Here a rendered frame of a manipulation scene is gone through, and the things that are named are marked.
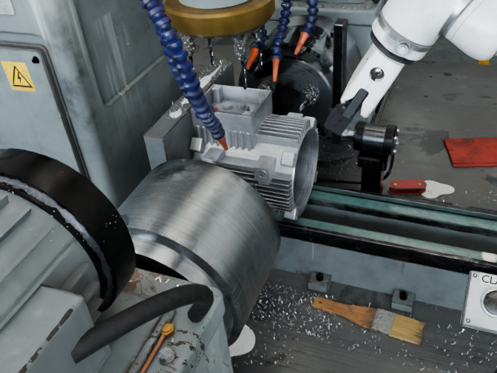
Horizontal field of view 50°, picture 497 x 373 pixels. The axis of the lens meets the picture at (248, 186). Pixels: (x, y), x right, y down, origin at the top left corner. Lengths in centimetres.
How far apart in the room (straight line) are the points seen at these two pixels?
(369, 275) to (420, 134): 59
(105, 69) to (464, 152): 91
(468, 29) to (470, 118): 93
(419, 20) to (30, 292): 55
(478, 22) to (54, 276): 54
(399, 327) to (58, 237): 70
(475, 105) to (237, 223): 109
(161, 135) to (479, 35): 51
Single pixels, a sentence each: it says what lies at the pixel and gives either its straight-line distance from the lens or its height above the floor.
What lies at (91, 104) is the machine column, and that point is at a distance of 95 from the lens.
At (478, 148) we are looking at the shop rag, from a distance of 149.
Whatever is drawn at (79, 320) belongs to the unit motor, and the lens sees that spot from 44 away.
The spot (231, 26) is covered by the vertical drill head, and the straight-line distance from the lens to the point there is 85.
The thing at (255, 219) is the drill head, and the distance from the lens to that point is 77.
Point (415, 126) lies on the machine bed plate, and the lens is 157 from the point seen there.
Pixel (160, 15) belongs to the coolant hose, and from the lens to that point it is 71.
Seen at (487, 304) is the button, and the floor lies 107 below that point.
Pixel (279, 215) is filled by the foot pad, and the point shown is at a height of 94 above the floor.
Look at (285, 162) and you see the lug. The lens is 93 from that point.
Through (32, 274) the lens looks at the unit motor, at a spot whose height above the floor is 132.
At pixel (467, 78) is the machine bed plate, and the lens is 185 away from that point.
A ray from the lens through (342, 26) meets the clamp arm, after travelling 100.
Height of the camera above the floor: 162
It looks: 38 degrees down
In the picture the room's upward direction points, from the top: 6 degrees counter-clockwise
